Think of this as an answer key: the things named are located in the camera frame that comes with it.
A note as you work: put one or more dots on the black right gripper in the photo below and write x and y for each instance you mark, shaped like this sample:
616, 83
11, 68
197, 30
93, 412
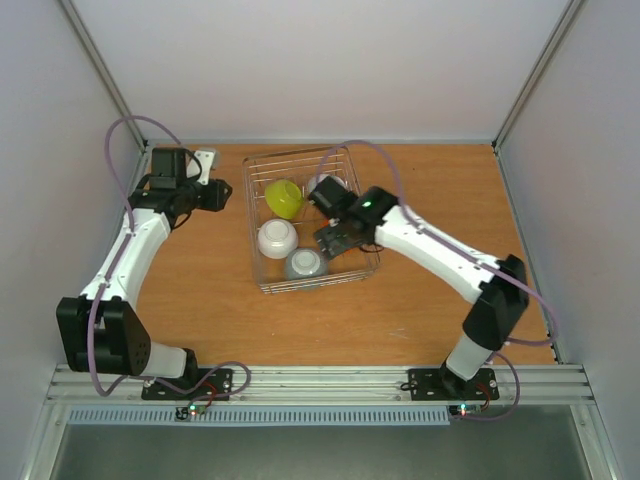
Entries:
335, 240

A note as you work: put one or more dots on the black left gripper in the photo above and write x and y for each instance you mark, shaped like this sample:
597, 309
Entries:
218, 199

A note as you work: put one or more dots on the grey speckled bowl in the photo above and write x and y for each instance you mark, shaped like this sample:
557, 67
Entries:
305, 263

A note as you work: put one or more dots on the white ceramic bowl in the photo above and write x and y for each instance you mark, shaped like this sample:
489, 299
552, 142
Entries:
316, 179

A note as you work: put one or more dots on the green white bowl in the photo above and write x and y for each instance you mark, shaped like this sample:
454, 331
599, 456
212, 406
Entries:
284, 198

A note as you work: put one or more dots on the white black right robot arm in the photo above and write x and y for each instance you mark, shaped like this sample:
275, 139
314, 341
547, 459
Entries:
494, 288

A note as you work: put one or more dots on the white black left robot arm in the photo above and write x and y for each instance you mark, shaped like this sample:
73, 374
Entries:
100, 329

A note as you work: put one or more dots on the right small circuit board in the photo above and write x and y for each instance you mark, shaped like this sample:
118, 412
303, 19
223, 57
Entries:
465, 409

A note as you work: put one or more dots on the small circuit board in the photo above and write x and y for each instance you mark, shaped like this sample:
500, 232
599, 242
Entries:
465, 409
192, 411

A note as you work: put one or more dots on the left small circuit board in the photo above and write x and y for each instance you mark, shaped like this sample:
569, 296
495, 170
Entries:
192, 411

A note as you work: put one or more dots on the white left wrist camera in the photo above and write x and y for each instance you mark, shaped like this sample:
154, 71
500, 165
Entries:
204, 162

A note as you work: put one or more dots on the silver wire dish rack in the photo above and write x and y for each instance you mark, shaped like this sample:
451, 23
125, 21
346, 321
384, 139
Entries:
299, 167

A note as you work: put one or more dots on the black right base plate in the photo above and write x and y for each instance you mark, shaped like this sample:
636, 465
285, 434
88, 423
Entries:
432, 384

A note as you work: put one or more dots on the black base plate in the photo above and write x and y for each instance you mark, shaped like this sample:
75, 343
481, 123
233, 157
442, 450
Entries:
218, 384
432, 384

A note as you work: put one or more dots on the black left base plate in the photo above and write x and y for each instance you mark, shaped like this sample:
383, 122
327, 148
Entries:
218, 384

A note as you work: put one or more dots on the grey slotted cable duct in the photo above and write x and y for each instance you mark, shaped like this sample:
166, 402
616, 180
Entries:
260, 416

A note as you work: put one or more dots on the aluminium front rail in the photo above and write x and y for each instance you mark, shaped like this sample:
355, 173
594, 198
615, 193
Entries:
339, 385

